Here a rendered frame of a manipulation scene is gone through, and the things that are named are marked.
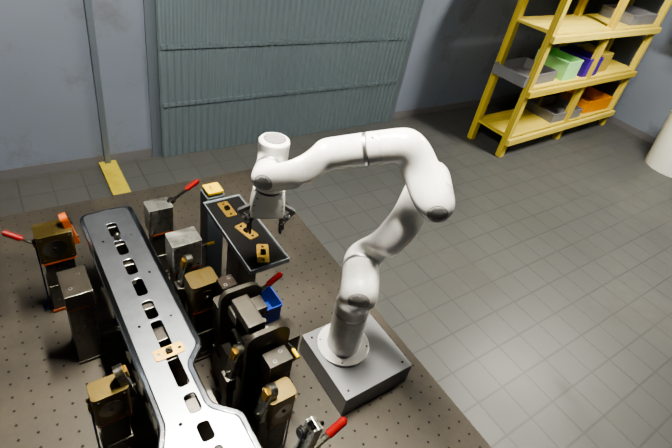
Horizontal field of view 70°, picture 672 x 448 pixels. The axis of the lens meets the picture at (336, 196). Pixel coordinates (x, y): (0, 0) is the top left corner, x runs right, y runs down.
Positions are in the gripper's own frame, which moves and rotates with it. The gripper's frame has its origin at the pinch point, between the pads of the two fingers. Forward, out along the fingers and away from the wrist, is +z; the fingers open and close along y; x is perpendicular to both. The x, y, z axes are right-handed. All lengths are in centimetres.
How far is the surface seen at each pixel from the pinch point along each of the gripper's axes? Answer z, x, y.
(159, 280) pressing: 27.0, -4.9, 31.9
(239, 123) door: 105, -261, -4
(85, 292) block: 24, 2, 52
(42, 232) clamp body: 21, -21, 70
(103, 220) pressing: 27, -35, 54
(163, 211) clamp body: 22, -35, 33
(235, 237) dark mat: 11.0, -8.3, 8.1
